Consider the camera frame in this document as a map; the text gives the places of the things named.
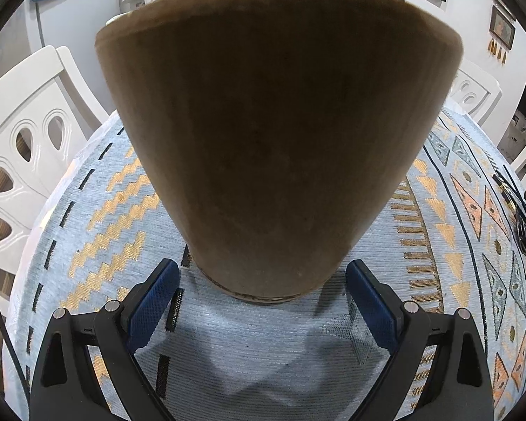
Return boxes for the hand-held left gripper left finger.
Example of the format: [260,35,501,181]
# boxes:
[28,259,181,421]

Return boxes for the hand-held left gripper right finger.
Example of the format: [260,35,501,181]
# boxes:
[345,260,495,421]

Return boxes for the wooden utensil holder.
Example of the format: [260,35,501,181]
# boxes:
[94,0,465,303]

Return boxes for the patterned blue tablecloth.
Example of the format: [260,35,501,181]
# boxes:
[2,96,526,421]

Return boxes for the hanging tassel ornament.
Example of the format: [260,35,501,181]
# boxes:
[486,37,508,66]

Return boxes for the black cable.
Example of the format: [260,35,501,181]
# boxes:
[0,252,31,404]

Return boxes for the small framed wall picture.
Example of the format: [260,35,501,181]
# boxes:
[488,2,517,47]

